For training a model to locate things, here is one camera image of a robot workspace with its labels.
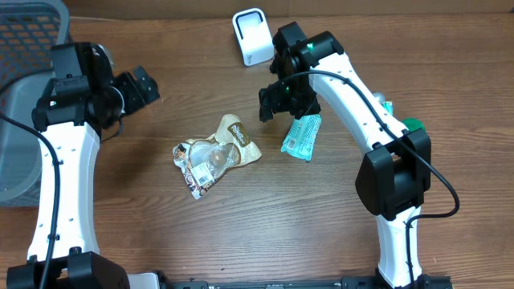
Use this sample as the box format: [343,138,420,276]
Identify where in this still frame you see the brown snack packet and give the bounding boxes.
[188,114,262,179]

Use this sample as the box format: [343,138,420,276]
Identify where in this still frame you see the white red snack wrapper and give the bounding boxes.
[173,142,216,200]

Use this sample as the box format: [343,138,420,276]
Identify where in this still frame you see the small teal tissue pack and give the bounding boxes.
[382,101,394,116]

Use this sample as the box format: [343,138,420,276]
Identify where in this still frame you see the green lid white jar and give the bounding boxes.
[402,118,426,132]

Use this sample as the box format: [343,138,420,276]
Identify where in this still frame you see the grey plastic mesh basket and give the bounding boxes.
[1,0,71,206]

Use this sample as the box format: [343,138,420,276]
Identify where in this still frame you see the yellow oil bottle silver cap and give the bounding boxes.
[373,92,386,104]

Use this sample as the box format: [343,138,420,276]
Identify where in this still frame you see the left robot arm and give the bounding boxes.
[6,43,165,288]

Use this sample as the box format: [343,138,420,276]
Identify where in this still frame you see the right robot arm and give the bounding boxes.
[259,22,431,288]

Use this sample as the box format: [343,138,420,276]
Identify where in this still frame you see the white barcode scanner stand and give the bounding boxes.
[232,7,274,67]

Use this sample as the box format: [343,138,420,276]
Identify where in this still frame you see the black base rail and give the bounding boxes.
[156,271,390,289]

